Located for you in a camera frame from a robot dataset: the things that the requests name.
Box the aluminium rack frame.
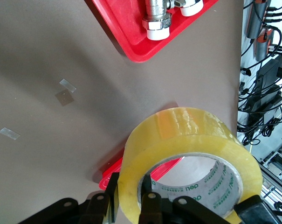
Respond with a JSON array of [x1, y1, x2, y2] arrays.
[[259, 146, 282, 212]]

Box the yellow clear packing tape roll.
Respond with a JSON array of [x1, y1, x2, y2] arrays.
[[118, 106, 264, 222]]

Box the black floor cable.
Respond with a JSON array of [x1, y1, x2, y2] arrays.
[[239, 45, 282, 77]]

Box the red plastic tray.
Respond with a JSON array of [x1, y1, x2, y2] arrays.
[[98, 156, 186, 192], [84, 0, 220, 64]]

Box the clear tape strip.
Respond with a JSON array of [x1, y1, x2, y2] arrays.
[[0, 127, 21, 141], [59, 78, 77, 93]]

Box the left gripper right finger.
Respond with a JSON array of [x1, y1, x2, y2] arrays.
[[138, 174, 282, 224]]

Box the black power adapter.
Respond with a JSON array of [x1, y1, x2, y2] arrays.
[[255, 59, 281, 88], [247, 109, 279, 128], [244, 84, 282, 113]]

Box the grey hub orange ports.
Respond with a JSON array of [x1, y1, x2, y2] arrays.
[[255, 29, 275, 62], [246, 0, 274, 39]]

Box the brass valve white caps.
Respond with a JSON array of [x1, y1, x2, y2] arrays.
[[141, 0, 173, 41], [172, 0, 205, 17]]

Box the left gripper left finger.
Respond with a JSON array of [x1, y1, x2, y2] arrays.
[[16, 172, 120, 224]]

